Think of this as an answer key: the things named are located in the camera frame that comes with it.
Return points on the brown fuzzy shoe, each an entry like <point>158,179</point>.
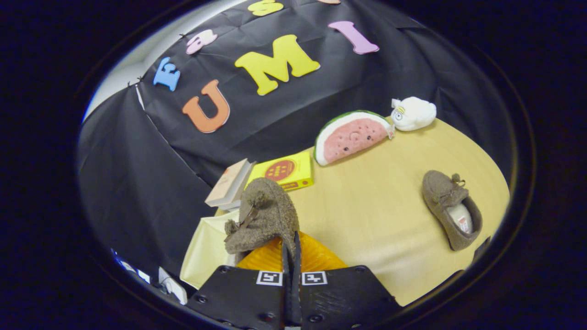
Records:
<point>270,206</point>
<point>440,192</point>

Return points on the beige book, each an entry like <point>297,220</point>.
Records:
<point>227,183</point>

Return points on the watermelon slice plush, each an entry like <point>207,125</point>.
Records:
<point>353,137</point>

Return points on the small white object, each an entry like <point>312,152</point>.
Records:
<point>173,286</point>

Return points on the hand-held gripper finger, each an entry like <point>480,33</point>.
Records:
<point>285,263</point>
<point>297,263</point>

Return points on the yellow book with red circle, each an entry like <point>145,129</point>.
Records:
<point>300,174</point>

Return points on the white plush toy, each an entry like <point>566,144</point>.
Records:
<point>415,114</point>

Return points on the grey book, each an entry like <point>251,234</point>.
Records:
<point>239,197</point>

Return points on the black backdrop cloth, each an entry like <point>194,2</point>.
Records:
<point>275,119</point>

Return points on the beige fabric storage box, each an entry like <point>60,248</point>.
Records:
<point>206,247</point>

